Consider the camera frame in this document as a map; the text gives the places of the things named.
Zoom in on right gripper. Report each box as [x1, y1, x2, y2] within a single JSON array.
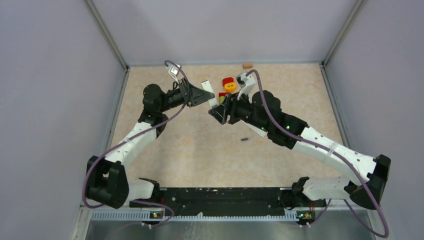
[[209, 89, 270, 133]]

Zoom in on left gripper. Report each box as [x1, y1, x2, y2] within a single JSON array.
[[158, 77, 215, 113]]

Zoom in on white rectangular stick device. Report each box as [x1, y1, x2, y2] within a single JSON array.
[[201, 80, 219, 108]]

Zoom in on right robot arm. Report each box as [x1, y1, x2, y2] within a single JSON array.
[[208, 90, 391, 210]]

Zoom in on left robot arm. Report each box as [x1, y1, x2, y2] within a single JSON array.
[[82, 78, 215, 209]]

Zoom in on red toy brick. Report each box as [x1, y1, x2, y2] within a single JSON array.
[[218, 92, 232, 104]]

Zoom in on red toy block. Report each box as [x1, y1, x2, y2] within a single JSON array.
[[222, 77, 234, 88]]

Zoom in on small wooden block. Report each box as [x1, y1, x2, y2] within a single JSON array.
[[242, 62, 253, 70]]

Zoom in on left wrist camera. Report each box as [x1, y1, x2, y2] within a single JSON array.
[[166, 62, 181, 83]]

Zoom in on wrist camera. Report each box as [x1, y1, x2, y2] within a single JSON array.
[[166, 62, 181, 83], [236, 72, 257, 100]]

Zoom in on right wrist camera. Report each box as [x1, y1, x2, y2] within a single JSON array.
[[236, 72, 257, 100]]

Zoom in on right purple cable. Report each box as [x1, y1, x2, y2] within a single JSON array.
[[246, 69, 390, 239]]

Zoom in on purple cable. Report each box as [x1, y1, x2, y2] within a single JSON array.
[[81, 59, 191, 229], [246, 69, 390, 239]]

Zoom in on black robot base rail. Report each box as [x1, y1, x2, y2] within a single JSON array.
[[129, 187, 327, 217]]

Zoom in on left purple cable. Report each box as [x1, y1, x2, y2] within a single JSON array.
[[81, 59, 191, 229]]

